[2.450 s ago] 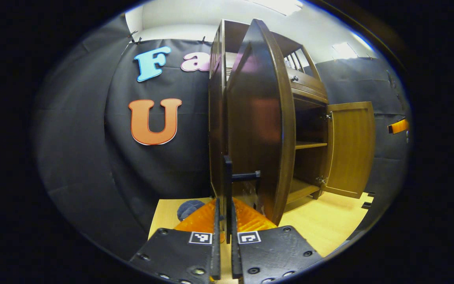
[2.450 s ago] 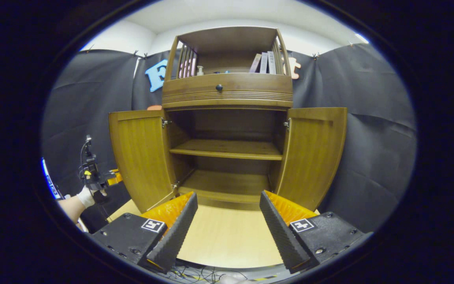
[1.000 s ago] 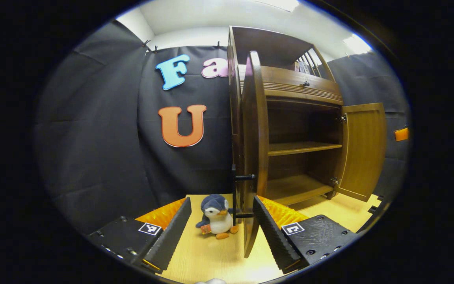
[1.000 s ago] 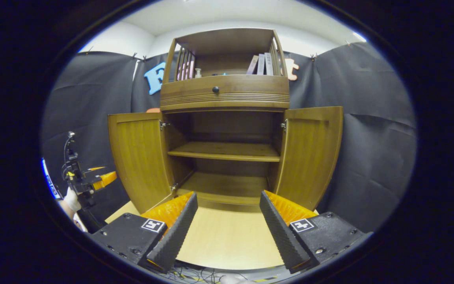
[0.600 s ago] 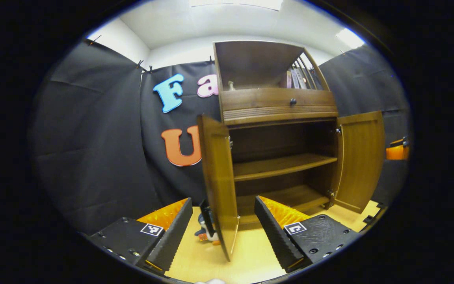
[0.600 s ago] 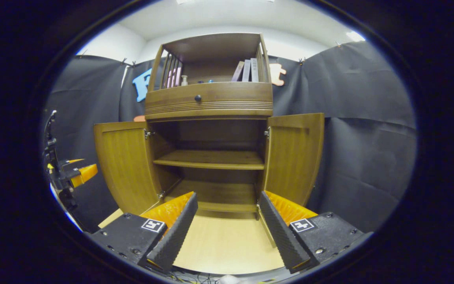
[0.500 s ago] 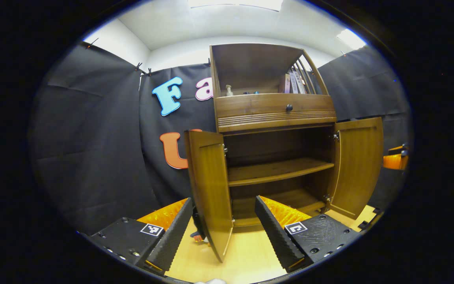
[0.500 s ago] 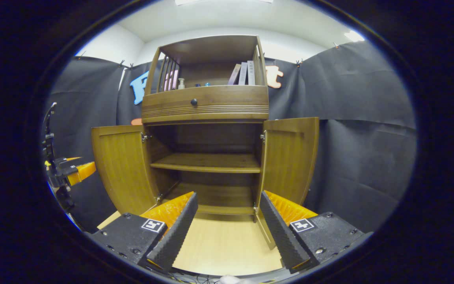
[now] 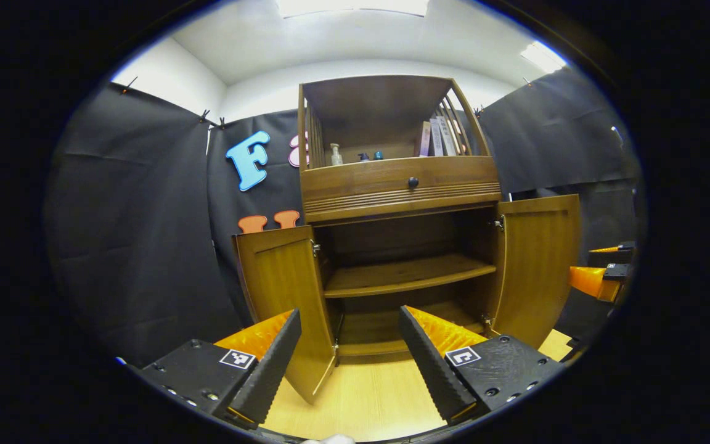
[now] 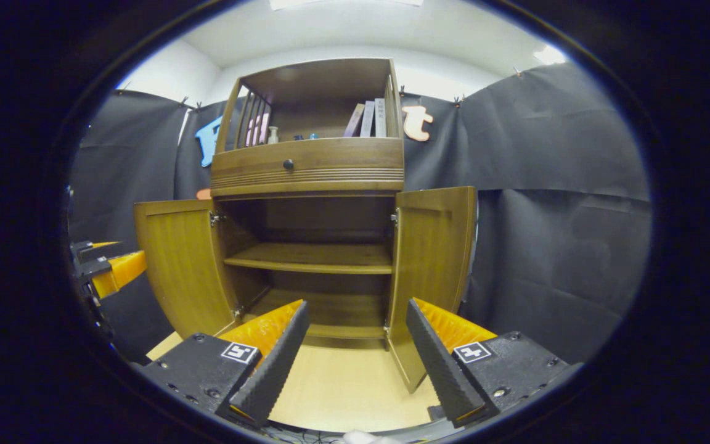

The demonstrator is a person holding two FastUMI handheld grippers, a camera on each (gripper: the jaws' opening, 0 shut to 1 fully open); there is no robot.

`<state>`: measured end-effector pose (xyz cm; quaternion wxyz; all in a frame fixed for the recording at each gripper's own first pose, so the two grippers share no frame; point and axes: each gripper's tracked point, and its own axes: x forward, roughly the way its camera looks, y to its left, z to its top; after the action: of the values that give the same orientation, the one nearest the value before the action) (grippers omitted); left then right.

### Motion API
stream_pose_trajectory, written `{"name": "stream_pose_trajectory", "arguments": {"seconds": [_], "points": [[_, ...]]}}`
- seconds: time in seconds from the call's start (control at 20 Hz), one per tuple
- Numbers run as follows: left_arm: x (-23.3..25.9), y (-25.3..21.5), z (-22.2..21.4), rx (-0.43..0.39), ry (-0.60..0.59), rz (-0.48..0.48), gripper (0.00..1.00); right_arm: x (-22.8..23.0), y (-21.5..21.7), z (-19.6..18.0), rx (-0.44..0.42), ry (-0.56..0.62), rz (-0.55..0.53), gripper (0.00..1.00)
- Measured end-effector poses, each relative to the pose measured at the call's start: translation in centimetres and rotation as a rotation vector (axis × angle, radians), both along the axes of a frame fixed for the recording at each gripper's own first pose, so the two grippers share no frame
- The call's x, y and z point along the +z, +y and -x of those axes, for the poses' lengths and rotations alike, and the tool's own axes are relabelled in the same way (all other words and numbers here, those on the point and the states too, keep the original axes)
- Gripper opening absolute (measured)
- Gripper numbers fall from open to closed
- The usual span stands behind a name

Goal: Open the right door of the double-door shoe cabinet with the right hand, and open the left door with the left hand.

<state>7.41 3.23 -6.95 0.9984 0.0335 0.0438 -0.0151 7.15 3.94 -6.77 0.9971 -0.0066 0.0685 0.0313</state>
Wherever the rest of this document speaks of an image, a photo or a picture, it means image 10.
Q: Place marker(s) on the wooden cabinet door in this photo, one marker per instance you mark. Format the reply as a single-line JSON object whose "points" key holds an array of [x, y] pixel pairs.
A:
{"points": [[432, 259], [182, 265]]}

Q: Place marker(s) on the wooden double-door shoe cabinet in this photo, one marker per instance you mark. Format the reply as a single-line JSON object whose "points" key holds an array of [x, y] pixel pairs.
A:
{"points": [[318, 80]]}

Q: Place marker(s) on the large ceiling light panel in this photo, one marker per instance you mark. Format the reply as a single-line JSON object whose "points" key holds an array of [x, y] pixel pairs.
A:
{"points": [[342, 3]]}

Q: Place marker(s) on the purple book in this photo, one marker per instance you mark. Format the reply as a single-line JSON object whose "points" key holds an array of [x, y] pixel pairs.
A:
{"points": [[354, 120]]}

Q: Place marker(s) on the white pump bottle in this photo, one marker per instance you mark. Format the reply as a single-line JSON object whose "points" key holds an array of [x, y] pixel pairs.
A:
{"points": [[273, 137]]}

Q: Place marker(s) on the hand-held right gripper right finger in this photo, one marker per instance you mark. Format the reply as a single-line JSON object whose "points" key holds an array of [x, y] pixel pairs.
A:
{"points": [[441, 370]]}

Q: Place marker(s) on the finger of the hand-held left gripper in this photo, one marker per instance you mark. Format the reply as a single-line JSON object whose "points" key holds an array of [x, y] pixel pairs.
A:
{"points": [[82, 250], [118, 271]]}

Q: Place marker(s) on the wooden cabinet shelf board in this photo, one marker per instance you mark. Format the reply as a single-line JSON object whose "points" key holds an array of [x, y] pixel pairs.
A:
{"points": [[312, 259]]}

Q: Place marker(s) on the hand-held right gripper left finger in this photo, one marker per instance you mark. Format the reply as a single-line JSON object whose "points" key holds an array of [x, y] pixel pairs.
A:
{"points": [[275, 370]]}

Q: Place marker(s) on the white book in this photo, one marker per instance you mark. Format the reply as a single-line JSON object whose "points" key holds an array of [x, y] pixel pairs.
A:
{"points": [[367, 119]]}

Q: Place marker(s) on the black backdrop cloth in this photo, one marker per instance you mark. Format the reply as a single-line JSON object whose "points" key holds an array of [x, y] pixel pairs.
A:
{"points": [[564, 259]]}

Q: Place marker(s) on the grey book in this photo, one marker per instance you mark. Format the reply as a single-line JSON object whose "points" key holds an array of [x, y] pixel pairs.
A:
{"points": [[380, 118]]}

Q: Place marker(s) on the wooden cabinet drawer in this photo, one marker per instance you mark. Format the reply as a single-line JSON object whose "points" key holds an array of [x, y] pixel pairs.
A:
{"points": [[342, 160]]}

